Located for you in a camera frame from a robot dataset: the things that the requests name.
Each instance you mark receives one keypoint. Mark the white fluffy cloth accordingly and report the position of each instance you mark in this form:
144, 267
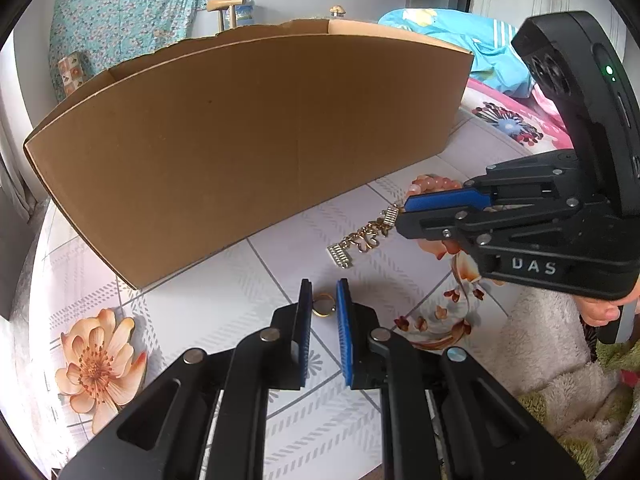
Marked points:
540, 340

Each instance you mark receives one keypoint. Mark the green fluffy cloth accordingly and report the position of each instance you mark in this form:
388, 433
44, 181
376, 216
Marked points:
615, 360

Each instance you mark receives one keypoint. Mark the teal floral hanging cloth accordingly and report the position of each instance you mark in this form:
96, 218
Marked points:
125, 10

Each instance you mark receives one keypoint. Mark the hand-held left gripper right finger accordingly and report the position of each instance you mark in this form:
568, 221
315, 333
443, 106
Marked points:
344, 330

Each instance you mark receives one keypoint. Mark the wooden chair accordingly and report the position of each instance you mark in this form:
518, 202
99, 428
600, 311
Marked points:
222, 5

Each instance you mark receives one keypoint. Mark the blue printed blanket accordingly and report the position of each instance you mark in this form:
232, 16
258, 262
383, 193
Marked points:
475, 40

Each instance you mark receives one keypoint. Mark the pink floral blanket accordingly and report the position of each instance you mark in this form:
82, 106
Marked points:
500, 105

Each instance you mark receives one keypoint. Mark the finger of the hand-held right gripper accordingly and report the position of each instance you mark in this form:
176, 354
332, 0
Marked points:
435, 225
440, 201

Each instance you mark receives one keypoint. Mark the small mushroom-shaped ornament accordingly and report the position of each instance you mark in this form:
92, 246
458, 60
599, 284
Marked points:
337, 9

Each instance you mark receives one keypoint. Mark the person's right hand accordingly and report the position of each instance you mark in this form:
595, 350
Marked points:
597, 311

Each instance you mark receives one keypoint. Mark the brown cardboard box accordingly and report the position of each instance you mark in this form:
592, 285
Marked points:
225, 150

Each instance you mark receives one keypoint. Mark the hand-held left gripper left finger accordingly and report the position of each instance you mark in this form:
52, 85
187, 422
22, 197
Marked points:
303, 340

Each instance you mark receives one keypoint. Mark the small patterned box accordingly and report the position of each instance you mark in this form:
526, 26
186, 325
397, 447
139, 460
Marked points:
72, 72

